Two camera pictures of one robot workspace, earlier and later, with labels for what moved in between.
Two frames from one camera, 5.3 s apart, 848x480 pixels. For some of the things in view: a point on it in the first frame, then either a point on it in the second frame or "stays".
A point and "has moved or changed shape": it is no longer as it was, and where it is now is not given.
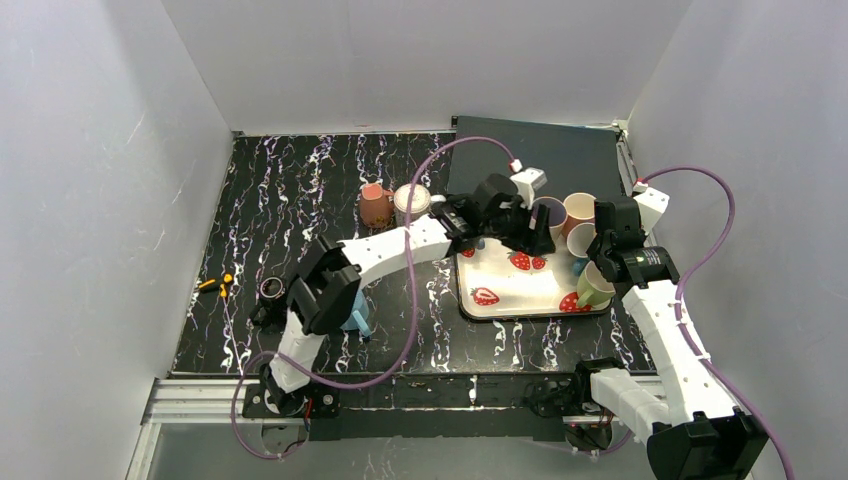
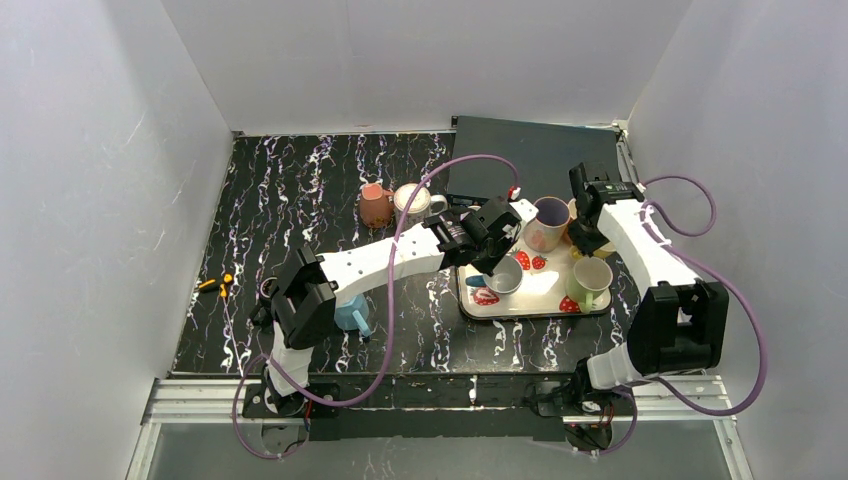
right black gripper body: x=607 y=248 → x=588 y=234
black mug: x=273 y=303 stays
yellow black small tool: x=210 y=286 stays
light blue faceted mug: x=359 y=314 stays
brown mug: x=375 y=207 stays
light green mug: x=592 y=288 has moved or changed shape
